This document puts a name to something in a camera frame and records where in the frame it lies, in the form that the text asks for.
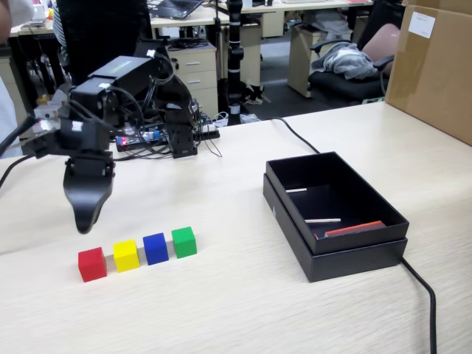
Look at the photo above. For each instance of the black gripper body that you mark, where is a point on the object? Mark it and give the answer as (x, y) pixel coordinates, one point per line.
(88, 140)

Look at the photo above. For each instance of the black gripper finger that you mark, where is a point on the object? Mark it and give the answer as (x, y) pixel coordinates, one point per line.
(110, 180)
(83, 199)

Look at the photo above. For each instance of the red cube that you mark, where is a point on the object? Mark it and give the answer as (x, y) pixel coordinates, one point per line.
(92, 265)

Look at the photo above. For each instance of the yellow cube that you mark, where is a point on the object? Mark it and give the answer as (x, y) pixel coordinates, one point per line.
(126, 256)

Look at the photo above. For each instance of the blue cube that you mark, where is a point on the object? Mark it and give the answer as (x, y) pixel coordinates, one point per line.
(155, 250)

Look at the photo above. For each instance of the green cube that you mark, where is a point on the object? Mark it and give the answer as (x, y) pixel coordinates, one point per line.
(184, 243)

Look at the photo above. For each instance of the person's forearm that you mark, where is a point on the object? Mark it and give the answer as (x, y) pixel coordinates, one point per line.
(5, 26)

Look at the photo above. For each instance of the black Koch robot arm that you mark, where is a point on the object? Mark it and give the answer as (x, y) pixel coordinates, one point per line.
(129, 73)

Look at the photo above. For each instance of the black open box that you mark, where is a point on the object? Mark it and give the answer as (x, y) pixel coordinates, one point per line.
(354, 265)

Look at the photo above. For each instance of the black box tray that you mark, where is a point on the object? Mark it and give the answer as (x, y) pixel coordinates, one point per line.
(361, 241)

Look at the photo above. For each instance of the large cardboard box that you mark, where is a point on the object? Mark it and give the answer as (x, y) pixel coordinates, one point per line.
(435, 73)

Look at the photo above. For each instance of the small yellow item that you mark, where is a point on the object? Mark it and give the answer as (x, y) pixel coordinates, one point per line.
(43, 100)

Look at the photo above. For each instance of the person's white shirt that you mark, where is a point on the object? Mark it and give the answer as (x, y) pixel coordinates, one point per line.
(7, 103)

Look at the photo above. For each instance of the person in striped shirt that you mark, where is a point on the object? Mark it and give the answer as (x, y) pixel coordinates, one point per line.
(59, 33)

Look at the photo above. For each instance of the tall black chair back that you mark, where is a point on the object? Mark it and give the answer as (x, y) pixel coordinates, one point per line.
(99, 29)

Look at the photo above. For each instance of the beige three-drawer cabinet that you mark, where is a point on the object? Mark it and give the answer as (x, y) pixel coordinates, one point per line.
(206, 70)

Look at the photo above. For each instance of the white packet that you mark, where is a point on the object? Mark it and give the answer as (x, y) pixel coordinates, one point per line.
(250, 118)

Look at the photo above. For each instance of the black laptop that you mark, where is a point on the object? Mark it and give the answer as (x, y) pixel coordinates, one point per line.
(177, 7)

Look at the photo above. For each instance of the black vertical pole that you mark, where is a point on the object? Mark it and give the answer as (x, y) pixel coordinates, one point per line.
(235, 55)

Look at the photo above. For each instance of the short white stick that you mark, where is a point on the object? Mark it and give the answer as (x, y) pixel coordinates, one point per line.
(296, 190)

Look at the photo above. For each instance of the long beige office desk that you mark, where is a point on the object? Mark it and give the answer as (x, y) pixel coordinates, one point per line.
(262, 14)
(324, 5)

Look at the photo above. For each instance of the long white stick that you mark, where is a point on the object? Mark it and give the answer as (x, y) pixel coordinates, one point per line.
(322, 221)

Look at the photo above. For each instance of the flat orange block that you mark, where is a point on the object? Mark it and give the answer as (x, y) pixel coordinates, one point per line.
(354, 229)

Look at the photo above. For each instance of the grey clothing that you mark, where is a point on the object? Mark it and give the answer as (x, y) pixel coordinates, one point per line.
(346, 60)

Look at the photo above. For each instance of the black office chair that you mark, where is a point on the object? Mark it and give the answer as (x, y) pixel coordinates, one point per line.
(383, 40)

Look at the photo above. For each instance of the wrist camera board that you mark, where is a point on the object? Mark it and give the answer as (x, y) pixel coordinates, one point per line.
(44, 127)

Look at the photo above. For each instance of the narrow beige pedestal cabinet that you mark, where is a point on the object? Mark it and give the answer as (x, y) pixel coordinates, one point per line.
(252, 51)

